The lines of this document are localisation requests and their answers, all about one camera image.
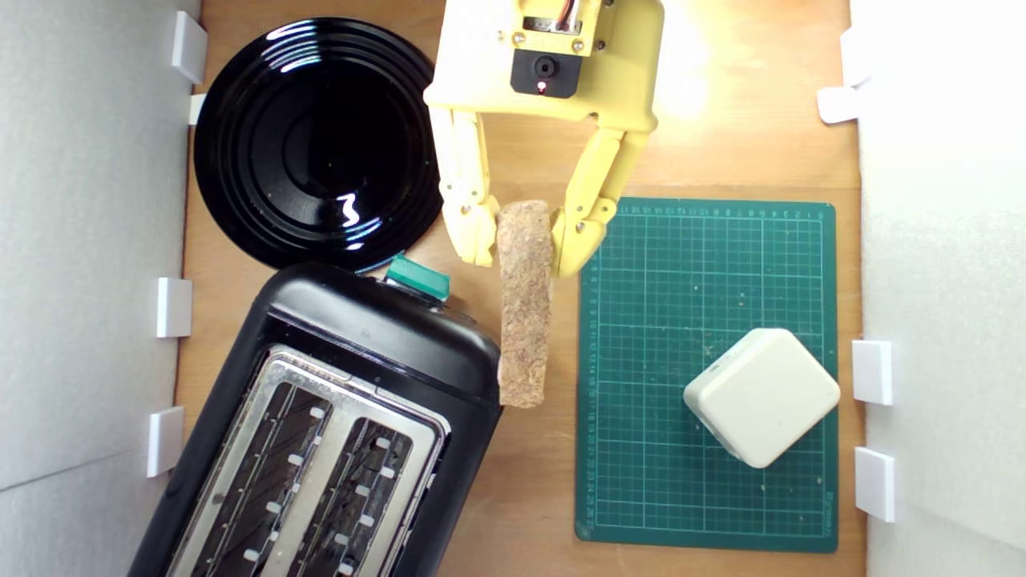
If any yellow wrist camera mount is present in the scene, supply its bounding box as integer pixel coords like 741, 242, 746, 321
503, 0, 604, 100

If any brown bread slice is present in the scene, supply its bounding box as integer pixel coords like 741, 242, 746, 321
495, 199, 555, 410

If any white square block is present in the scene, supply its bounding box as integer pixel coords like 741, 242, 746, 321
683, 327, 842, 470

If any green cutting mat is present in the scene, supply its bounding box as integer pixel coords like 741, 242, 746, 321
575, 195, 839, 554

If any black two-slot toaster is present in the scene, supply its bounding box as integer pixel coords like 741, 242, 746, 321
128, 252, 511, 577

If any black round plate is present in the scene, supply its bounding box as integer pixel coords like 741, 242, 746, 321
193, 16, 450, 273

